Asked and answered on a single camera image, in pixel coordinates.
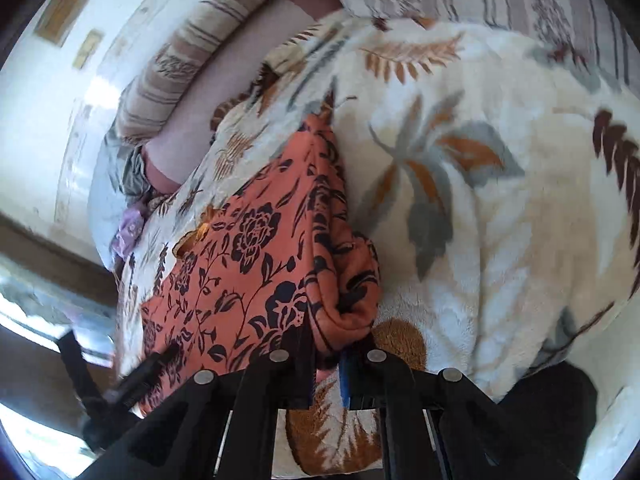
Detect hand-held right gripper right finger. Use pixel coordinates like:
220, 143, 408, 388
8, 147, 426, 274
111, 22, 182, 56
339, 347, 581, 480

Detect leaf print quilt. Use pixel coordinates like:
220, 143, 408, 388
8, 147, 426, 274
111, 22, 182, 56
112, 10, 640, 480

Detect stained glass window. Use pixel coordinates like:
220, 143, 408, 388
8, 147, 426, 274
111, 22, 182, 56
0, 255, 118, 361

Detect striped bolster pillow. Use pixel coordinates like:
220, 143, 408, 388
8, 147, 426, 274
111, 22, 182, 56
114, 0, 286, 143

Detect purple floral cloth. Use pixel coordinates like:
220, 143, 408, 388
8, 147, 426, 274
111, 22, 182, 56
112, 207, 148, 261

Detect large yellow wall picture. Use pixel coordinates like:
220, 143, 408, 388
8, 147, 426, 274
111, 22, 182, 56
35, 0, 103, 46

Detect small yellow wall picture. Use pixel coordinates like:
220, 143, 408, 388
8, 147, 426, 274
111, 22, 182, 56
72, 30, 105, 68

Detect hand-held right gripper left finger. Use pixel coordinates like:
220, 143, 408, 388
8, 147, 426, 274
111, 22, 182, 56
80, 327, 317, 480

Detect brown wooden window frame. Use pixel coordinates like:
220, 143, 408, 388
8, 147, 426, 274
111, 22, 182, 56
0, 215, 121, 306

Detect orange floral garment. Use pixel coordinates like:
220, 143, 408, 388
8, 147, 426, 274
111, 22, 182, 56
137, 112, 381, 418

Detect grey-blue pillow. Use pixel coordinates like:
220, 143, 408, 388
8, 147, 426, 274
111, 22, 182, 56
87, 127, 153, 271

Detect pink bed cushion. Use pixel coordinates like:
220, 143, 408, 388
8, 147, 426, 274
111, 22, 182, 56
142, 0, 346, 196

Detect dark cloth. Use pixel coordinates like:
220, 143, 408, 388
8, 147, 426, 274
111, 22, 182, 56
492, 362, 598, 480

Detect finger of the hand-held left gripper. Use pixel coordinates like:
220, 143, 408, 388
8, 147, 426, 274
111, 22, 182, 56
117, 342, 187, 408

